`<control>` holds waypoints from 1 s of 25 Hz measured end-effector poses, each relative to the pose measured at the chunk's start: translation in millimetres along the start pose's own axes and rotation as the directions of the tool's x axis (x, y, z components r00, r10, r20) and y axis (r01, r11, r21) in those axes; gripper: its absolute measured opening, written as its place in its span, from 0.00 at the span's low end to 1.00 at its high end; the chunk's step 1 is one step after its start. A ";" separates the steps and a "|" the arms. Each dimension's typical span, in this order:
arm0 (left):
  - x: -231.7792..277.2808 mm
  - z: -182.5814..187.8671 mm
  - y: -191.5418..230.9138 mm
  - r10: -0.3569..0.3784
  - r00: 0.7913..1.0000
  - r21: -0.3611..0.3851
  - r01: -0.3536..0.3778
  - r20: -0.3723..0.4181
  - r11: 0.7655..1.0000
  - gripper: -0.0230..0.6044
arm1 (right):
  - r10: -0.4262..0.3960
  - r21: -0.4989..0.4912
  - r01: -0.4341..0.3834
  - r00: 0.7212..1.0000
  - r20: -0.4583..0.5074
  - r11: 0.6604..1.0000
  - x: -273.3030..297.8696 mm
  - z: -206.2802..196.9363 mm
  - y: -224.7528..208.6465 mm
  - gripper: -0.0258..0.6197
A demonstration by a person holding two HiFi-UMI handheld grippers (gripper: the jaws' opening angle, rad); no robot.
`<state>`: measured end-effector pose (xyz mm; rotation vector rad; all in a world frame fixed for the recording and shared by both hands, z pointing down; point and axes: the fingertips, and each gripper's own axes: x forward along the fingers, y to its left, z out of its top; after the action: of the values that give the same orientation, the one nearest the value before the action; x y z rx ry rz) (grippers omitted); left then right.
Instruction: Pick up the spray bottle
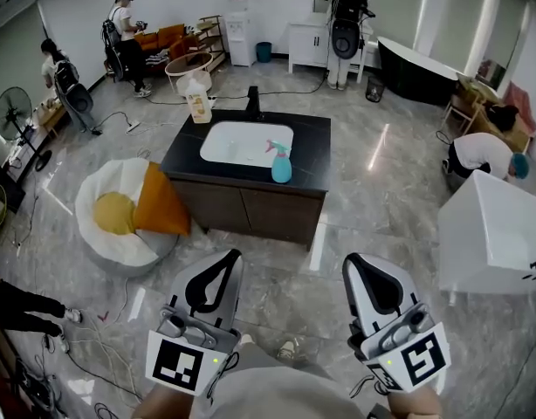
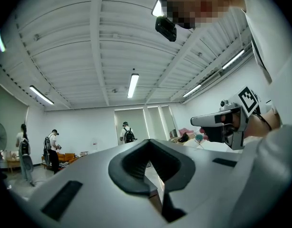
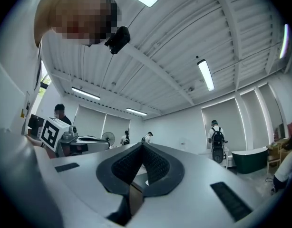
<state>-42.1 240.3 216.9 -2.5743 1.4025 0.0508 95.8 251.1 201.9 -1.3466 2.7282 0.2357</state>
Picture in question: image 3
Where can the standing fan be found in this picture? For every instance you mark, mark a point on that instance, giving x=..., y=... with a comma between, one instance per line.
x=108, y=136

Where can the dark green bathtub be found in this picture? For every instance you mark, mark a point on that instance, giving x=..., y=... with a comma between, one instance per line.
x=250, y=160

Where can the black head camera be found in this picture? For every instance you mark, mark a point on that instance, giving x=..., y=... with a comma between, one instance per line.
x=118, y=39

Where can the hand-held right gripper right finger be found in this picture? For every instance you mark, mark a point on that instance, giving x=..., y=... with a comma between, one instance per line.
x=160, y=170

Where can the person's head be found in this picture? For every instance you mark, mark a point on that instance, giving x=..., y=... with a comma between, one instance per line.
x=74, y=13

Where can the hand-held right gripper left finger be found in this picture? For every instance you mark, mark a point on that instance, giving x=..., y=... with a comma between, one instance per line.
x=123, y=167

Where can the person's white shirt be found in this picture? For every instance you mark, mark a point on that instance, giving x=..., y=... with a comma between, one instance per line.
x=12, y=63

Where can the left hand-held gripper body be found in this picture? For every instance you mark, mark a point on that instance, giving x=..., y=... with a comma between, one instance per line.
x=51, y=133

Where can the wooden chair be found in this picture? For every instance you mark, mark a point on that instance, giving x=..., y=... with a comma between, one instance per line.
x=276, y=155

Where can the person's left forearm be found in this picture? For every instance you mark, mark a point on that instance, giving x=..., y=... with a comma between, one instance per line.
x=46, y=152

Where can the black monitor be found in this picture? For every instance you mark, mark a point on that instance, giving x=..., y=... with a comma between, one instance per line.
x=35, y=125

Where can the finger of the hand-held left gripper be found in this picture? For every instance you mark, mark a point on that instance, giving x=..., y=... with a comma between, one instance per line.
x=96, y=145

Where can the black backpack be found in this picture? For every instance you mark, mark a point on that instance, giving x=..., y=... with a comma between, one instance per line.
x=217, y=136

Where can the white roller blind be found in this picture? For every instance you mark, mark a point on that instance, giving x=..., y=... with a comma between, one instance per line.
x=90, y=121
x=254, y=117
x=222, y=125

